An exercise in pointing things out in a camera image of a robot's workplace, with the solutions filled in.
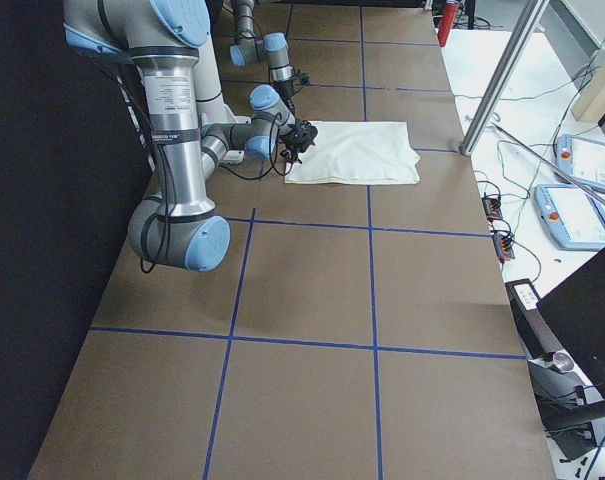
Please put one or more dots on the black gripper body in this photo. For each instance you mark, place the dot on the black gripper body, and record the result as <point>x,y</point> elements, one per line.
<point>298,138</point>
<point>283,87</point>

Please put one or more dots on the far blue teach pendant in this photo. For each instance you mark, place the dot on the far blue teach pendant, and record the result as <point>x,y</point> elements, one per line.
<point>583,159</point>

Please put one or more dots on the black monitor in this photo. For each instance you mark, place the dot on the black monitor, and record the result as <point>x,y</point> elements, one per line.
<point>575,312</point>

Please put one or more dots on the near blue teach pendant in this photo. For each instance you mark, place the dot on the near blue teach pendant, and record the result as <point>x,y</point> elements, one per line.
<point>573,220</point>

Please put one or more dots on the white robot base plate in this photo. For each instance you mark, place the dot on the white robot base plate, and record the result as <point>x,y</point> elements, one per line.
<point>216,124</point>

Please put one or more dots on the orange black connector box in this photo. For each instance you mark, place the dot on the orange black connector box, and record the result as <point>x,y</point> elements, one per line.
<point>492,207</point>
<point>503,245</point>

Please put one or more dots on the cream long-sleeve cat shirt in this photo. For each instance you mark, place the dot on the cream long-sleeve cat shirt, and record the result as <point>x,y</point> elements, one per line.
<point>358,153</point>

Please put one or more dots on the aluminium frame post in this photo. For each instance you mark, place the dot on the aluminium frame post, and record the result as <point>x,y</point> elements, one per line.
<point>519,38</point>

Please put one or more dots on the metal reacher grabber tool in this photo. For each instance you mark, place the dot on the metal reacher grabber tool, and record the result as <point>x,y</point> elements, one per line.
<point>589,192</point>

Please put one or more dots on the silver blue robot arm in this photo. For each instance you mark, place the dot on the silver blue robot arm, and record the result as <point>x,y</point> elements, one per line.
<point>251,47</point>
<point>186,121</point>

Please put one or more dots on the red cylinder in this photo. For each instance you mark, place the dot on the red cylinder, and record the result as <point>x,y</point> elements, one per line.
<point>449,12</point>

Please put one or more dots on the black box white label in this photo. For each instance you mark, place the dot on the black box white label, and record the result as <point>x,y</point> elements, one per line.
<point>534,332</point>

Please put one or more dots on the blue teach pendant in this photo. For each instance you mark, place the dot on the blue teach pendant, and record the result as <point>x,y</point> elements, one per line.
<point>573,220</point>
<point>583,159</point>

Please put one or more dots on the near orange black connector box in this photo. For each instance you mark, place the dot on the near orange black connector box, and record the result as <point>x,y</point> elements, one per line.
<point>503,245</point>

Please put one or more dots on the far orange black connector box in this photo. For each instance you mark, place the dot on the far orange black connector box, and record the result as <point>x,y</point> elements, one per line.
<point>492,207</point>

